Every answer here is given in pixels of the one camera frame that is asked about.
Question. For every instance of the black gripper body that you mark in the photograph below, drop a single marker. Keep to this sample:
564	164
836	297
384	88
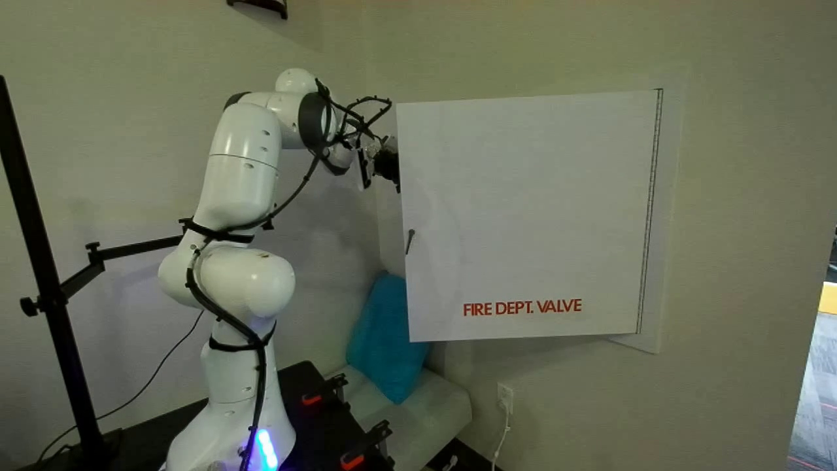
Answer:
388	165

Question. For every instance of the white fire valve door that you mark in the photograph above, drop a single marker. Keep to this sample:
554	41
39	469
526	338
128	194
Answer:
530	213

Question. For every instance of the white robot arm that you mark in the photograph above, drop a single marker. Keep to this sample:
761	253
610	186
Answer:
219	267

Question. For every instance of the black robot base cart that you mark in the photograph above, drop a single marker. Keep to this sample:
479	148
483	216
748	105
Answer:
329	437

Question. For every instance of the teal cushion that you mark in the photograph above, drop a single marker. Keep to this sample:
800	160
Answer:
381	343

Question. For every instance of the white bench seat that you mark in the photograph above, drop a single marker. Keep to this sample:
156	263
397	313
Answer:
422	425

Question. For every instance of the white wall plug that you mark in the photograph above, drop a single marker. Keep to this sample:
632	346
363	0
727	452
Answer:
506	395

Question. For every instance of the black camera stand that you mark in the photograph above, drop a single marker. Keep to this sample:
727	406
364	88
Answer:
54	295

